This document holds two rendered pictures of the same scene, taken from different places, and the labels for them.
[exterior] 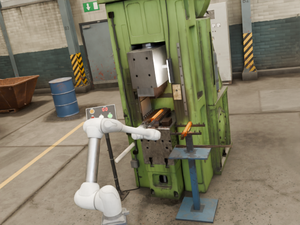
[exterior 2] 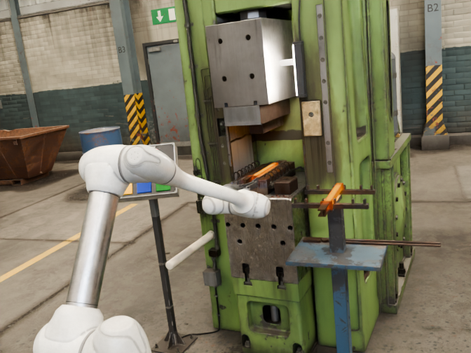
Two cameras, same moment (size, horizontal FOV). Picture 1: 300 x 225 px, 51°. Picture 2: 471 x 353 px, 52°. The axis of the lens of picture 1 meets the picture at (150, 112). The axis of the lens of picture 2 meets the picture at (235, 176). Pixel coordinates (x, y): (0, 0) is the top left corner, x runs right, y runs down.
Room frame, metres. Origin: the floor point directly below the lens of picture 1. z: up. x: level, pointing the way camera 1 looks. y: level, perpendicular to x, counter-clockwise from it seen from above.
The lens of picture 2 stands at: (0.93, -0.01, 1.56)
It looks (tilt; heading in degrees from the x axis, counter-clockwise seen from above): 13 degrees down; 2
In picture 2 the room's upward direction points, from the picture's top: 6 degrees counter-clockwise
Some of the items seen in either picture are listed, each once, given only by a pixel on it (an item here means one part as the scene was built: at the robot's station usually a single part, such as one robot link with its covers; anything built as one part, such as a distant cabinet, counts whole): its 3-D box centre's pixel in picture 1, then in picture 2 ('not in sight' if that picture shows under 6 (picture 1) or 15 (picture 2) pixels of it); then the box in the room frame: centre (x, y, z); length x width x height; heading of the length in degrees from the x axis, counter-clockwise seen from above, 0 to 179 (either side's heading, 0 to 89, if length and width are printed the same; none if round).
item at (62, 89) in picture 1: (64, 97); (104, 160); (7.76, 2.07, 0.44); 0.59 x 0.59 x 0.88
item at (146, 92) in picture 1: (152, 87); (258, 110); (3.52, -0.08, 1.32); 0.42 x 0.20 x 0.10; 154
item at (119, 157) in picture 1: (125, 152); (190, 249); (3.40, 0.36, 0.62); 0.44 x 0.05 x 0.05; 154
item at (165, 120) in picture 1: (167, 122); (286, 185); (3.31, -0.17, 0.95); 0.12 x 0.08 x 0.06; 154
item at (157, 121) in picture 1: (157, 116); (265, 176); (3.52, -0.08, 0.96); 0.42 x 0.20 x 0.09; 154
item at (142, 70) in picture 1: (152, 65); (261, 61); (3.50, -0.12, 1.56); 0.42 x 0.39 x 0.40; 154
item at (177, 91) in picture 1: (177, 92); (312, 118); (3.31, -0.33, 1.27); 0.09 x 0.02 x 0.17; 64
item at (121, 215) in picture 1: (115, 213); not in sight; (2.21, 0.41, 0.63); 0.22 x 0.18 x 0.06; 91
